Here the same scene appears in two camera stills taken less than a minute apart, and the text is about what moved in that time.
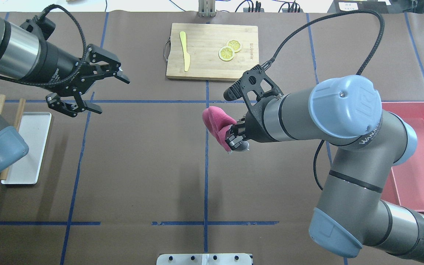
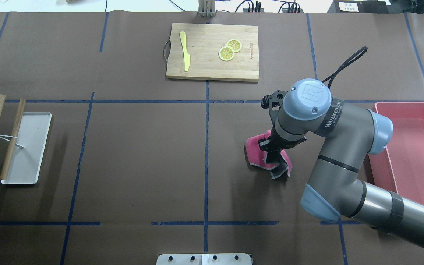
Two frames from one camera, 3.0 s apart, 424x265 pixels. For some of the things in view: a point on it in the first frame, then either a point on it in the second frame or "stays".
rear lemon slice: (236, 44) stays
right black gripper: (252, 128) to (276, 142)
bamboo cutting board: (211, 52) stays
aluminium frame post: (207, 8) stays
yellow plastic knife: (187, 59) stays
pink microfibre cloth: (216, 122) to (256, 157)
